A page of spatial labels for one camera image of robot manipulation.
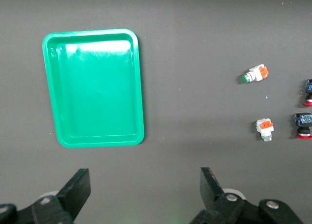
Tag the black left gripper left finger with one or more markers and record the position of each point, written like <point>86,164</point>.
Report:
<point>70,197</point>

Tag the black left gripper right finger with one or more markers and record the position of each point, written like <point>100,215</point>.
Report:
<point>214,204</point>

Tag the green push button orange-white body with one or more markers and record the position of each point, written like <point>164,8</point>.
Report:
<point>256,74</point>
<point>264,127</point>

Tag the green plastic tray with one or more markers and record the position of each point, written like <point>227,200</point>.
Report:
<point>97,92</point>

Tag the red mushroom push button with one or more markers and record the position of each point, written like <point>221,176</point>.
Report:
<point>303,120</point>
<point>309,88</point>

